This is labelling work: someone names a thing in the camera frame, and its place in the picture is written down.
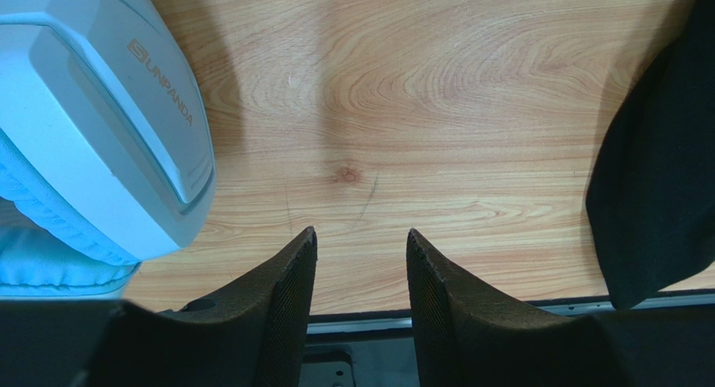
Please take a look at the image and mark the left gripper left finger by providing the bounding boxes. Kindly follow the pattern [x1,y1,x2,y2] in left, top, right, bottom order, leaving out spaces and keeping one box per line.
[89,227,317,386]

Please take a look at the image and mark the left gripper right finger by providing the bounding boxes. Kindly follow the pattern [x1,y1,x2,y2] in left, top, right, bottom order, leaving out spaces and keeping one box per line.
[406,229,631,386]

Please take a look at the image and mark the black t shirt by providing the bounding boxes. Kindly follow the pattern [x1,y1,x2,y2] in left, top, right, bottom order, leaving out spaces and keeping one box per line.
[585,0,714,310]

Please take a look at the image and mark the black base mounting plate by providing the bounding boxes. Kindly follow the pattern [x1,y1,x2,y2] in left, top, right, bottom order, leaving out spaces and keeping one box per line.
[299,290,714,386]

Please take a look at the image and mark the light blue headphones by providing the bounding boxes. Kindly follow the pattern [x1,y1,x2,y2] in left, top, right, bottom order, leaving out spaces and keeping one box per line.
[1,0,217,301]

